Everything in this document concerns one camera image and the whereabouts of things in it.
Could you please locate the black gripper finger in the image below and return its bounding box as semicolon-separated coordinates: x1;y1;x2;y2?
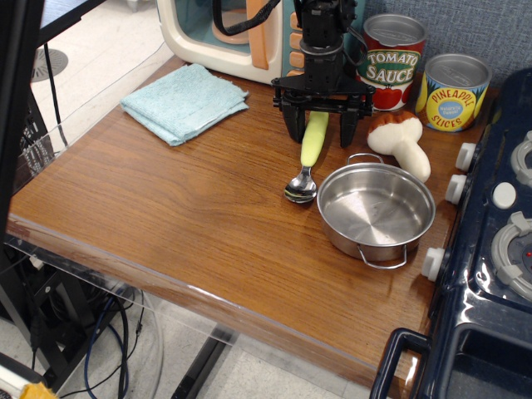
340;112;357;148
282;106;306;143

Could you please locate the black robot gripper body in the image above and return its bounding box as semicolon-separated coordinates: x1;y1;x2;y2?
272;1;375;117

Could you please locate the spoon with yellow-green handle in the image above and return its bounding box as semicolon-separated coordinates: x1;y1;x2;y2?
284;111;329;204

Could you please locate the stainless steel pot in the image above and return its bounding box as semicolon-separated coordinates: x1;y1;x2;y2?
316;153;436;270

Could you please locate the plush mushroom toy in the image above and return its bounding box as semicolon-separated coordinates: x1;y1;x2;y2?
367;111;431;183

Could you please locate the toy microwave teal cream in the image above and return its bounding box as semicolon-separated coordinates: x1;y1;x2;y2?
156;0;367;86

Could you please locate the clear acrylic table guard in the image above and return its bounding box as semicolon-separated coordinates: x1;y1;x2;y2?
9;2;429;384

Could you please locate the tomato sauce can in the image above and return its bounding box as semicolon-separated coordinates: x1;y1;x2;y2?
356;13;427;111

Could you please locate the pineapple slices can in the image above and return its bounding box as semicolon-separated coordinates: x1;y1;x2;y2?
415;53;492;132

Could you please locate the teal folded cloth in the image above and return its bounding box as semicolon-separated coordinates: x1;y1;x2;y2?
120;64;248;147

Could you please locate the dark blue toy stove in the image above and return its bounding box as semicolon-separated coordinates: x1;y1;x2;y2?
371;69;531;398

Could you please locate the black cable sleeve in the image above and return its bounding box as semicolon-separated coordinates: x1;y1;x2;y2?
211;0;282;37

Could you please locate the black table leg frame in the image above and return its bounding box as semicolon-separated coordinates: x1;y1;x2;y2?
170;337;228;399

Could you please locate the blue cable under table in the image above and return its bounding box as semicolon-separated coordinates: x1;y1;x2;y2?
84;295;130;399

